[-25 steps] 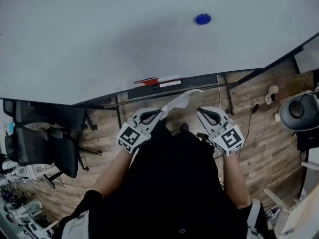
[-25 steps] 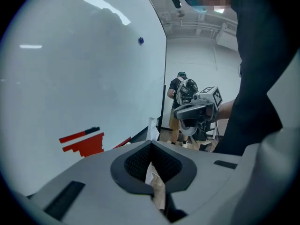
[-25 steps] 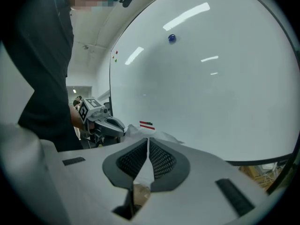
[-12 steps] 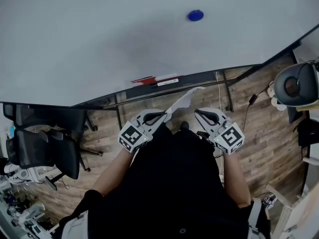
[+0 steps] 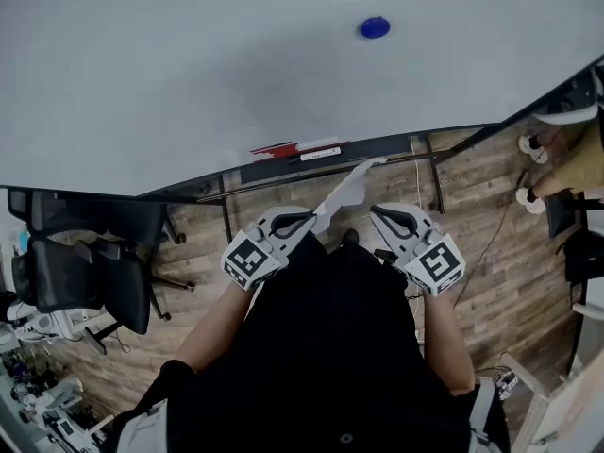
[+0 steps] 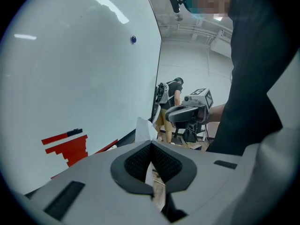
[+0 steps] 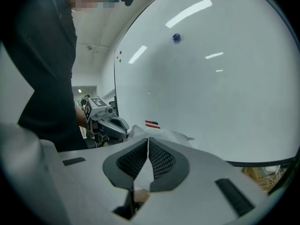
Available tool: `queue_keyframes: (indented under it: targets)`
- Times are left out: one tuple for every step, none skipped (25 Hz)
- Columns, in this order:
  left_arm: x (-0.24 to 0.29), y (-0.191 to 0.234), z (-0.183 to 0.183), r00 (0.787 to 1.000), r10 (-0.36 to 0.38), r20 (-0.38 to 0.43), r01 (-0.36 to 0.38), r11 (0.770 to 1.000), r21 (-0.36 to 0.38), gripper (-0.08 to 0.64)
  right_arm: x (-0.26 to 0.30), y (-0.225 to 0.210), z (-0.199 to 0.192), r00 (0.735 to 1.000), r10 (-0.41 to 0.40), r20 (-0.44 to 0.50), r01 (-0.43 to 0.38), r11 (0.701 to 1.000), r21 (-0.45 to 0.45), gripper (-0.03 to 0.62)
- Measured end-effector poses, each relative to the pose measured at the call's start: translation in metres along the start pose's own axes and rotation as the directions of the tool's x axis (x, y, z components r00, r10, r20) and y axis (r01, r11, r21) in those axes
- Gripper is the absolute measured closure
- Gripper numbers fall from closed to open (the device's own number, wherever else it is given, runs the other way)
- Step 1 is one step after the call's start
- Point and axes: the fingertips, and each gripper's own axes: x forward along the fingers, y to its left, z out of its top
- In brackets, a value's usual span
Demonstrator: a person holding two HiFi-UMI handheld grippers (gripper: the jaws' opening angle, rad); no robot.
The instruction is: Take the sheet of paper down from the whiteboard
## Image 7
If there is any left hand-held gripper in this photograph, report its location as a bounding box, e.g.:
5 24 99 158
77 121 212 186
83 97 130 148

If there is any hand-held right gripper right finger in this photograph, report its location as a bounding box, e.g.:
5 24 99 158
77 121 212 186
135 136 270 223

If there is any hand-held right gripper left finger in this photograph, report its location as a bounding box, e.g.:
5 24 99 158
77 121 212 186
57 137 150 222

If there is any white paper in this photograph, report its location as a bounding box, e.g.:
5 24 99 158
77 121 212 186
128 124 195 190

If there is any black-framed whiteboard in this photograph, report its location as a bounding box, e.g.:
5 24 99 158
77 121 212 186
113 0 300 196

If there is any person's left forearm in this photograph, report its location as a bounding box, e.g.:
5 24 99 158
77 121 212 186
75 105 90 129

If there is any person's black-clothed body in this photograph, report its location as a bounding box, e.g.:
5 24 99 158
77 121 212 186
1 0 90 153

